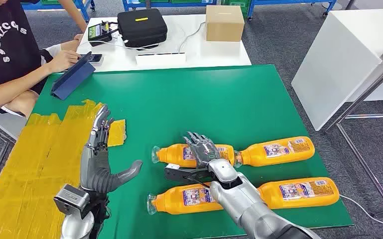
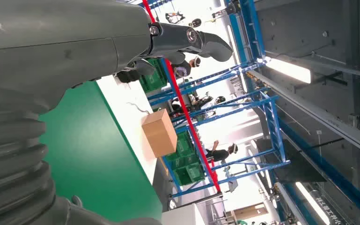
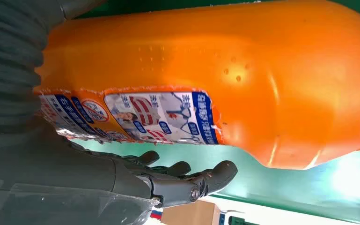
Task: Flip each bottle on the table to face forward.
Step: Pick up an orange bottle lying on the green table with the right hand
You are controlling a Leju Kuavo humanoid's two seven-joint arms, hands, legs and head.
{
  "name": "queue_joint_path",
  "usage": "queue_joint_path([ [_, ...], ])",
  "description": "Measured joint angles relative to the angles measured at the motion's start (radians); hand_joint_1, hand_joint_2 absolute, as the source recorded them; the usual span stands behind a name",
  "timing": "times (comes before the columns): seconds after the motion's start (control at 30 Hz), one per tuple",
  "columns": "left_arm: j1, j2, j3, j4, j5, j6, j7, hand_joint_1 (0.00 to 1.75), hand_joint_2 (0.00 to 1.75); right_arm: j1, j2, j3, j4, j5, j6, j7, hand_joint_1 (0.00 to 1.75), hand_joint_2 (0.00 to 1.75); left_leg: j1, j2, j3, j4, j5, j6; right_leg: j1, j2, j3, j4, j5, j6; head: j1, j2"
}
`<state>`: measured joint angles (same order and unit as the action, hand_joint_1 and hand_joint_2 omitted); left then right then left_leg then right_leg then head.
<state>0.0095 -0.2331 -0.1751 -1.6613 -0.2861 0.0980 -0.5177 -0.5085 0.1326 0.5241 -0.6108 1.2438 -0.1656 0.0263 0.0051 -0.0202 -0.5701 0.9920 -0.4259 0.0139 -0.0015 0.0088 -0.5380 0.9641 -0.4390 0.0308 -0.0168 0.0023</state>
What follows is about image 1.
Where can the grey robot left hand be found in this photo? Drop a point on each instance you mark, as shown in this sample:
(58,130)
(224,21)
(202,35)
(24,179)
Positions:
(95,168)

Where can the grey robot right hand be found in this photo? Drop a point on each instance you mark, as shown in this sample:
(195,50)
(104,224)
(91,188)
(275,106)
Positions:
(202,151)

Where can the orange detergent bottle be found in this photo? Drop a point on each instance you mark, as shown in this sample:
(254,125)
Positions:
(173,155)
(254,158)
(168,203)
(273,198)

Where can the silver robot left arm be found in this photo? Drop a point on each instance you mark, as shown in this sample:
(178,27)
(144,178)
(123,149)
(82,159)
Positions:
(77,227)

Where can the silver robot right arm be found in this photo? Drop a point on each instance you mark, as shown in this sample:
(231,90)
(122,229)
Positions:
(250,207)

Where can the green table mat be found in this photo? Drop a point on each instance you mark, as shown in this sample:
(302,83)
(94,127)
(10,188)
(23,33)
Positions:
(194,99)

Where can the yellow tape patch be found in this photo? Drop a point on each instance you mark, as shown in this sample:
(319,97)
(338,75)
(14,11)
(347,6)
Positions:
(29,158)

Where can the blue tablet case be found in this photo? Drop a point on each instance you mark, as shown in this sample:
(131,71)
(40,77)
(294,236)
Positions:
(72,79)

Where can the white power strip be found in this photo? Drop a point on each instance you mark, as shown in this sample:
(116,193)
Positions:
(160,60)

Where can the grey metal bench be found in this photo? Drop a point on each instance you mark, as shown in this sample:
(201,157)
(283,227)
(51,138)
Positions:
(3,123)

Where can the cardboard box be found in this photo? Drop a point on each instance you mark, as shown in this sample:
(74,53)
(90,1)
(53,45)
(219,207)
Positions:
(224,24)

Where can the black remote controller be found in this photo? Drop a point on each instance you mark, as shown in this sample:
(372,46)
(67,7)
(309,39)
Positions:
(99,33)

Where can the black carrying case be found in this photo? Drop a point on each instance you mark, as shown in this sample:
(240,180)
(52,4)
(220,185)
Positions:
(141,28)

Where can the green plastic crate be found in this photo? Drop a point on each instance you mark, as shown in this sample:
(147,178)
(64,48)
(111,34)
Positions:
(234,2)

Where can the person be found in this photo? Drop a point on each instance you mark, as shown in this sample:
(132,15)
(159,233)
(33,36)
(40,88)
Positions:
(3,39)

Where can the white table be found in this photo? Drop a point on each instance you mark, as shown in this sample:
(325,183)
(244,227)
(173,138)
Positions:
(336,66)

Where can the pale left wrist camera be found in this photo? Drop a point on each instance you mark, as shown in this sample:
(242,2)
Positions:
(70,199)

